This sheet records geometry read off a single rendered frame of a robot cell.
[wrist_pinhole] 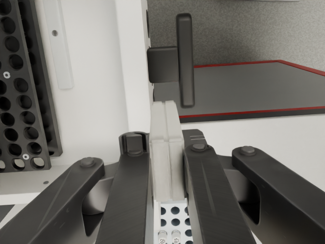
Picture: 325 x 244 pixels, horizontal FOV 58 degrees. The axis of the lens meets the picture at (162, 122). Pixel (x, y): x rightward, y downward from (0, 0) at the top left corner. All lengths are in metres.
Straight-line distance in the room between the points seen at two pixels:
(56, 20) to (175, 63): 0.13
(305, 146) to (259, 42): 0.79
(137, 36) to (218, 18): 0.96
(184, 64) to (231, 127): 0.20
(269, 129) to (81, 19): 0.28
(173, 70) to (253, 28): 0.97
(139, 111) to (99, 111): 0.11
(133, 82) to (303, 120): 0.29
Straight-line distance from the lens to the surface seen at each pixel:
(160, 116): 0.16
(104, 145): 0.34
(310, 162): 0.48
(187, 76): 0.23
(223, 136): 0.42
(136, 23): 0.21
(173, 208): 0.44
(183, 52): 0.23
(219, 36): 1.16
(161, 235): 0.43
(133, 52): 0.22
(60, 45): 0.31
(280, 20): 1.22
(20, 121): 0.28
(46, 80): 0.30
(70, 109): 0.33
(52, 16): 0.31
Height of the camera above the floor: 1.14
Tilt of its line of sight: 72 degrees down
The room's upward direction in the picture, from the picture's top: 179 degrees clockwise
